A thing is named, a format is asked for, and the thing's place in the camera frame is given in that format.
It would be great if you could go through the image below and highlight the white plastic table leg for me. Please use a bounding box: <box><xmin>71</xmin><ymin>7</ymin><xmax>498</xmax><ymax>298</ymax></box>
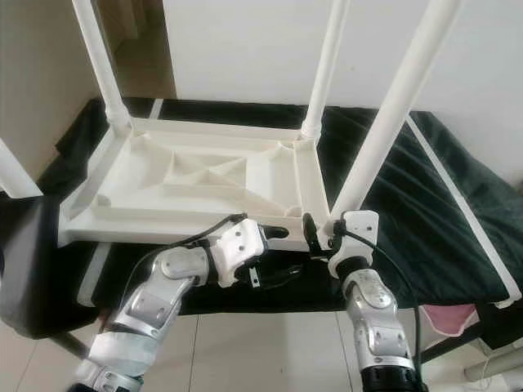
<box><xmin>0</xmin><ymin>137</ymin><xmax>44</xmax><ymax>199</ymax></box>
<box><xmin>71</xmin><ymin>0</ymin><xmax>134</xmax><ymax>136</ymax></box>
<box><xmin>328</xmin><ymin>0</ymin><xmax>463</xmax><ymax>226</ymax></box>
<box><xmin>300</xmin><ymin>0</ymin><xmax>351</xmax><ymax>141</ymax></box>

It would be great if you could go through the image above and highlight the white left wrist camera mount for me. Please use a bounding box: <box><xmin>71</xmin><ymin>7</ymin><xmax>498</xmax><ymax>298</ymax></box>
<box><xmin>206</xmin><ymin>218</ymin><xmax>270</xmax><ymax>290</ymax></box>

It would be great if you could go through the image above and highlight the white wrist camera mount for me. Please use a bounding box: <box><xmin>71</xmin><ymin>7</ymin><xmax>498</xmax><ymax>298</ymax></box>
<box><xmin>206</xmin><ymin>218</ymin><xmax>270</xmax><ymax>290</ymax></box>
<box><xmin>325</xmin><ymin>209</ymin><xmax>382</xmax><ymax>280</ymax></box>

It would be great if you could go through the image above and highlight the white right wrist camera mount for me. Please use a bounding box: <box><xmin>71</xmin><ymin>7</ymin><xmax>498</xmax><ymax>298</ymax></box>
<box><xmin>325</xmin><ymin>209</ymin><xmax>382</xmax><ymax>280</ymax></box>

